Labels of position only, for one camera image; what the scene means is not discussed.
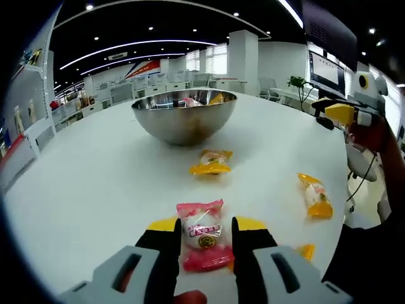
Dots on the red item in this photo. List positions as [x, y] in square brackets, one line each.
[54, 104]

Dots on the white display shelf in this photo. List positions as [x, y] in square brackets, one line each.
[28, 101]

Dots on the ceiling air vent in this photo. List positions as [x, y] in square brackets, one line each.
[117, 56]

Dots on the person's black-clad torso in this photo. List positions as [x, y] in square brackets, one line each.
[373, 269]

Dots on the large dark wall screen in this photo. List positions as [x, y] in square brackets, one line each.
[329, 31]

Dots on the white mesh office chair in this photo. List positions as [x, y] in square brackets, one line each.
[121, 93]
[202, 79]

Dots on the grey office chair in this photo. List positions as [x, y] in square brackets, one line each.
[270, 88]

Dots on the long ceiling light strip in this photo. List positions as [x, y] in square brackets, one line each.
[292, 12]

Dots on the row of snack bags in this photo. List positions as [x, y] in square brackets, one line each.
[33, 57]

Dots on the window blinds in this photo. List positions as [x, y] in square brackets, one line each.
[218, 57]

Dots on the yellow marshmallow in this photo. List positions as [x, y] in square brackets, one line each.
[306, 250]
[210, 161]
[316, 198]

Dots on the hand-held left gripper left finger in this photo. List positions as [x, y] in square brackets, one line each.
[158, 250]

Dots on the computer monitor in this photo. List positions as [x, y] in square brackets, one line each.
[327, 73]

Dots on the pink marshmallow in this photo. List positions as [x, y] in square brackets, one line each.
[205, 234]

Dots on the cream bottle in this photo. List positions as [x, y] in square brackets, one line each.
[31, 109]

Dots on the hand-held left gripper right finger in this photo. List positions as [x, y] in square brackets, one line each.
[250, 250]

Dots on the white yellow bottle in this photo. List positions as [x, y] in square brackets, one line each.
[18, 118]

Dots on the black oval object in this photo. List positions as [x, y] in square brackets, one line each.
[325, 123]

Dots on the steel bowl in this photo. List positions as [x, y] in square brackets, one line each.
[183, 126]

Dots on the green potted plant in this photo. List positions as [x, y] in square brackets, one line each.
[297, 82]

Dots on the cluster of brown jars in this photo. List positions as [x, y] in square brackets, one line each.
[85, 101]

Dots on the person's right hand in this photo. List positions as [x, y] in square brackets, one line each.
[370, 136]

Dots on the red blue wall graphic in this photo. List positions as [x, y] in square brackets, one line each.
[145, 68]

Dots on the white round stool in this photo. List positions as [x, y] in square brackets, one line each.
[359, 161]

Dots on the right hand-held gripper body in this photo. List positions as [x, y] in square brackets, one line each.
[375, 95]

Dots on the person's left hand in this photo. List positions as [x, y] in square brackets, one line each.
[190, 298]

